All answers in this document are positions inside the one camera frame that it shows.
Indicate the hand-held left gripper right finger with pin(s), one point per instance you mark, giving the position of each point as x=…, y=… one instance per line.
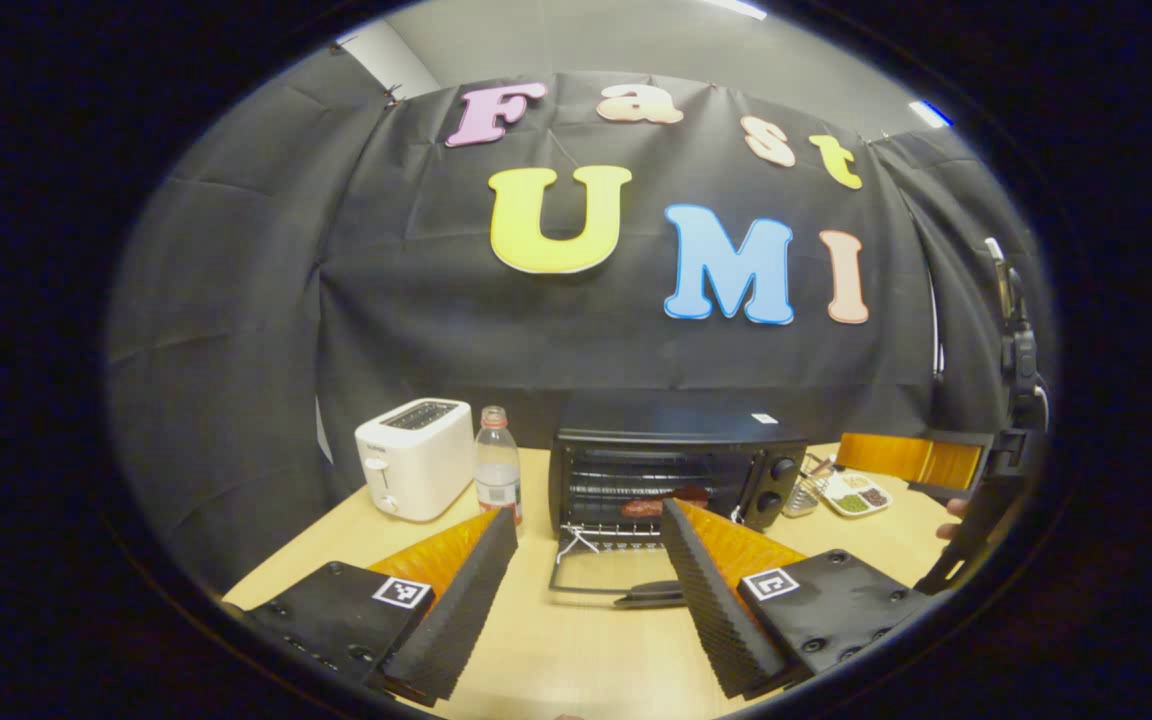
x=716, y=610

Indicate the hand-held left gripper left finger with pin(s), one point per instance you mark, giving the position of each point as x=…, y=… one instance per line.
x=461, y=620

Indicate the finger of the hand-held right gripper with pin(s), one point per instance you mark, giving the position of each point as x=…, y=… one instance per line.
x=911, y=462

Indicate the red grilled sausage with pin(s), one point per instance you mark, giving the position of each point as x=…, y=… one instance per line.
x=661, y=502

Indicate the black electric oven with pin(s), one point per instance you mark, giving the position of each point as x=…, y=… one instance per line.
x=676, y=440

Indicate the white divided snack plate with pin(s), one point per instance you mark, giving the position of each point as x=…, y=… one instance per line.
x=856, y=494

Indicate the clear plastic water bottle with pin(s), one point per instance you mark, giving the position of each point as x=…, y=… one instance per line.
x=498, y=470

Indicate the white toaster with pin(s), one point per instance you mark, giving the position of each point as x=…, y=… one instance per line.
x=416, y=465

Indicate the small ceiling light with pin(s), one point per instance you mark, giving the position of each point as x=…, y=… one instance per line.
x=931, y=113

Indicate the black backdrop cloth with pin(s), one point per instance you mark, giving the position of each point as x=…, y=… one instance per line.
x=236, y=300

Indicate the large ceiling light panel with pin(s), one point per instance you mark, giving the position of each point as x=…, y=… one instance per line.
x=736, y=8

